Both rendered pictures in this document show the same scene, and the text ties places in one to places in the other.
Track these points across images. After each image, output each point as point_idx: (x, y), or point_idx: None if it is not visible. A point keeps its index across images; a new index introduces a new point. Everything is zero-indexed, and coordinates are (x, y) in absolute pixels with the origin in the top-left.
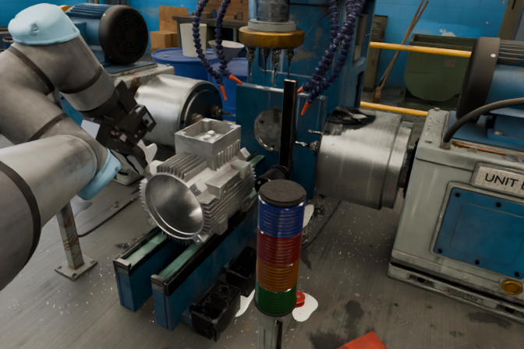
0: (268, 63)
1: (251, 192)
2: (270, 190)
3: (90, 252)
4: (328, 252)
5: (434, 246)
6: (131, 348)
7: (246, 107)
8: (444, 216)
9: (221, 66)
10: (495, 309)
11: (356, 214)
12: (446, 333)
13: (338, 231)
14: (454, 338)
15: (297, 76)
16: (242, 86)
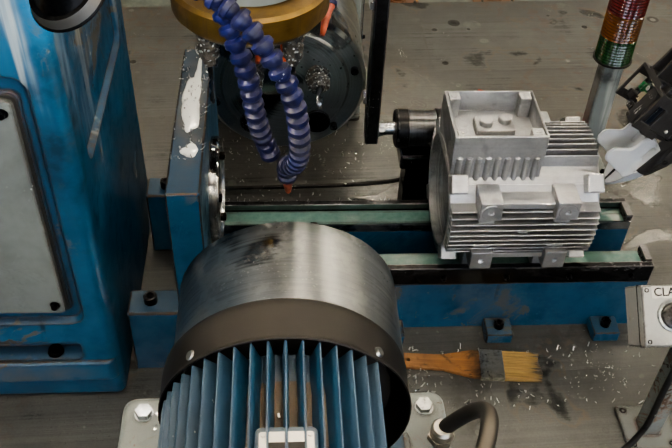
0: (85, 127)
1: (375, 218)
2: None
3: (611, 440)
4: (354, 174)
5: (361, 38)
6: (652, 274)
7: (205, 211)
8: None
9: (275, 140)
10: None
11: (234, 166)
12: (406, 78)
13: (299, 175)
14: (407, 73)
15: (109, 90)
16: (200, 182)
